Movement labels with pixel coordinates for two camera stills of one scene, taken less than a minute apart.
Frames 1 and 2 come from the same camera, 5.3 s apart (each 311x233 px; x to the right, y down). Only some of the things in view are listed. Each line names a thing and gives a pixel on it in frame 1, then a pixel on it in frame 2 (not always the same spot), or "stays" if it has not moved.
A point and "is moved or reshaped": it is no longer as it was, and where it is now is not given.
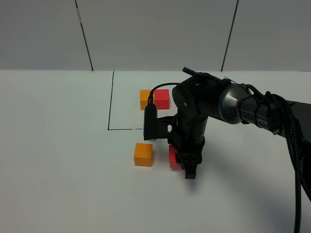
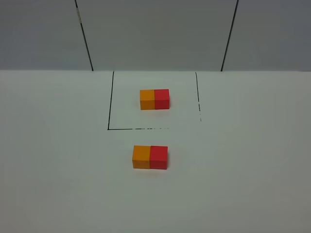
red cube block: [173, 163] to [158, 158]
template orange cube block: [144, 94] stays
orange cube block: [143, 154] is moved or reshaped
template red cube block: [162, 99] stays
